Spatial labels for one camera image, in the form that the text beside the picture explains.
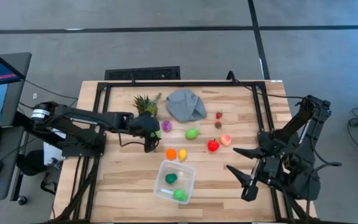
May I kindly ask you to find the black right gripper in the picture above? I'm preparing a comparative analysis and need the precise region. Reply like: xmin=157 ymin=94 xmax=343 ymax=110
xmin=226 ymin=147 xmax=287 ymax=189

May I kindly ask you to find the red toy bell pepper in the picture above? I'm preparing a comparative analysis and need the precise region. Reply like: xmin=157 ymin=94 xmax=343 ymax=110
xmin=207 ymin=139 xmax=221 ymax=153

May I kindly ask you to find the orange toy orange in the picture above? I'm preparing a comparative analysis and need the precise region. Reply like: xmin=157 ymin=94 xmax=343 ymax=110
xmin=165 ymin=148 xmax=178 ymax=161

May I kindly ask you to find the grey cloth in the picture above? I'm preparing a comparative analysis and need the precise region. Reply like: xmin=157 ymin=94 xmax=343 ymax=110
xmin=165 ymin=89 xmax=208 ymax=123

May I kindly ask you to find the green oval toy fruit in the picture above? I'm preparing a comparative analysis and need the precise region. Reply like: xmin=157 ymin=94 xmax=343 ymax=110
xmin=184 ymin=128 xmax=202 ymax=140

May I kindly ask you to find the dark green toy pepper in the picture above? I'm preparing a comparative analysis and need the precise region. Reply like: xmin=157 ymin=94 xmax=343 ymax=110
xmin=165 ymin=172 xmax=178 ymax=185

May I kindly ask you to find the clear plastic tupperware container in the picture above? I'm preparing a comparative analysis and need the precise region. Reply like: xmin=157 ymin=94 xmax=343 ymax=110
xmin=153 ymin=159 xmax=197 ymax=205

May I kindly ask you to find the bright green toy fruit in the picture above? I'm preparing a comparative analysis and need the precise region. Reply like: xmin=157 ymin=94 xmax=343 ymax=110
xmin=173 ymin=189 xmax=188 ymax=202

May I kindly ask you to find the small potted succulent plant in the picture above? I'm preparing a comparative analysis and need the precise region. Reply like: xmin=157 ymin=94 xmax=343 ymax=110
xmin=133 ymin=92 xmax=163 ymax=118

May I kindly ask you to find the black floor vent grille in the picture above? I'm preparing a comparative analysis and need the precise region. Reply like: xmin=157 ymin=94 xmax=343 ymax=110
xmin=104 ymin=65 xmax=181 ymax=81

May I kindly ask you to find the white paper sheet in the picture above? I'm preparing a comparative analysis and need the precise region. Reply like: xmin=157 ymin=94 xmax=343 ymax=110
xmin=43 ymin=143 xmax=64 ymax=166

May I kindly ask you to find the black rounded bag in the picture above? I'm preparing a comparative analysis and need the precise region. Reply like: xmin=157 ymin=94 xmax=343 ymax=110
xmin=16 ymin=149 xmax=47 ymax=177

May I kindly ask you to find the grey desk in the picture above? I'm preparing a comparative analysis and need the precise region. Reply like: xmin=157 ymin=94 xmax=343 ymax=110
xmin=0 ymin=52 xmax=33 ymax=203

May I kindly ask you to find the black left wrist camera cable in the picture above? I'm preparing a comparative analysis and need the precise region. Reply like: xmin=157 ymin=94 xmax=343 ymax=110
xmin=117 ymin=130 xmax=146 ymax=148

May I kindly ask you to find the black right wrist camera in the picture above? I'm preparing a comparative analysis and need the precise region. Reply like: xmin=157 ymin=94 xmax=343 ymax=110
xmin=241 ymin=184 xmax=260 ymax=202

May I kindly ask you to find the black aluminium table frame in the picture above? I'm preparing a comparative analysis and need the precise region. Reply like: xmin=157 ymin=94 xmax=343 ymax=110
xmin=50 ymin=80 xmax=319 ymax=223

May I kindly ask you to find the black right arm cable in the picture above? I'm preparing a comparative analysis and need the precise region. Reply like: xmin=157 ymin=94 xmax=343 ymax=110
xmin=226 ymin=70 xmax=307 ymax=100

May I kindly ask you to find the thin black floor cable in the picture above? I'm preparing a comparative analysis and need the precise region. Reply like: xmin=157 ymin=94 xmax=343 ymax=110
xmin=23 ymin=78 xmax=80 ymax=101

